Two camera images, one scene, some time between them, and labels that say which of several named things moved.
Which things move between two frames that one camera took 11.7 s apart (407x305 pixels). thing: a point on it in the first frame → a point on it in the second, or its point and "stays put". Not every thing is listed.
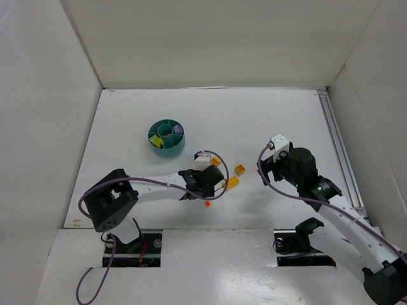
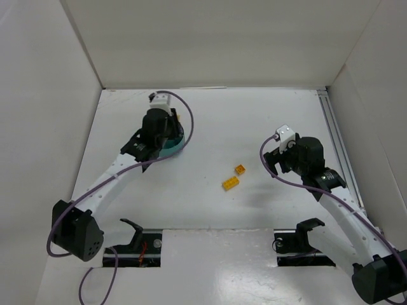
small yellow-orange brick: x=240 y=168 stays put
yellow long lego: x=233 y=182 stays put
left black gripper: x=213 y=175 → x=173 y=126
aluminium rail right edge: x=332 y=121 stays put
